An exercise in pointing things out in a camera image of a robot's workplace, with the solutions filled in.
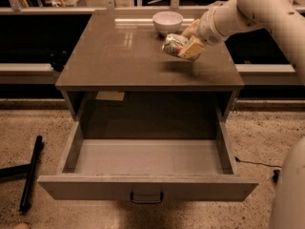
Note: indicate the black stand leg left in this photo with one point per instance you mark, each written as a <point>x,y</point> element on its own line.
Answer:
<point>26,172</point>

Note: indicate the black stand leg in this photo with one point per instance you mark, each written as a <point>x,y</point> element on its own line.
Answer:
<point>26,172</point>
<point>276,176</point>

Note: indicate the black drawer handle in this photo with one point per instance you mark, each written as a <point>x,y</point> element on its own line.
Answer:
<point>146,199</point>

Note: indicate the black stand leg right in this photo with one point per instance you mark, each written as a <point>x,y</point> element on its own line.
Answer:
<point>276,176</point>

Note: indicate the grey cabinet counter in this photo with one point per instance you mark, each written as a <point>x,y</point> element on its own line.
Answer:
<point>120,50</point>

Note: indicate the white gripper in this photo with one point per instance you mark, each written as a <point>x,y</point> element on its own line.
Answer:
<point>209,29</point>

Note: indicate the open grey top drawer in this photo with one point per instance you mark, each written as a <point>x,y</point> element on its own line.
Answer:
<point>182,169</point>

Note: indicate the black clamp object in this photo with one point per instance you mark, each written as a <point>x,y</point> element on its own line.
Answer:
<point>58,60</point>

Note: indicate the white bowl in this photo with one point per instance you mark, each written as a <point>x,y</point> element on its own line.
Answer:
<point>166,22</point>

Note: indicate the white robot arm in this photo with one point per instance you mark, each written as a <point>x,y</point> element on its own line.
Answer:
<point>287,28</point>

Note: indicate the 7up soda can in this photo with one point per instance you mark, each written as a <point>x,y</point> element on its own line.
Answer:
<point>174,43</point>

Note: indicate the white paper label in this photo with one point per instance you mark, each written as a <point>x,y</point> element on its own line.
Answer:
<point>111,96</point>

